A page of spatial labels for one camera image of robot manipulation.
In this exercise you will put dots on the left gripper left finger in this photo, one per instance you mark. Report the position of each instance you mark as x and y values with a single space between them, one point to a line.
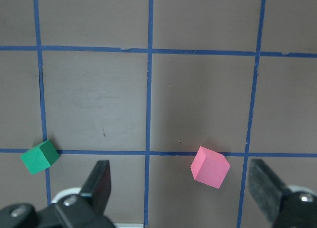
97 187

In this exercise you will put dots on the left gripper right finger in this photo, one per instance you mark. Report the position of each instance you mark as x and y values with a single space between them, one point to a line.
266 188

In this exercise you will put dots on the upper pink cube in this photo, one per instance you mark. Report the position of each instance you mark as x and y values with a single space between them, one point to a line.
209 167

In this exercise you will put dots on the middle green cube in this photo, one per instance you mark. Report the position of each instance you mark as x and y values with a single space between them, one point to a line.
40 157

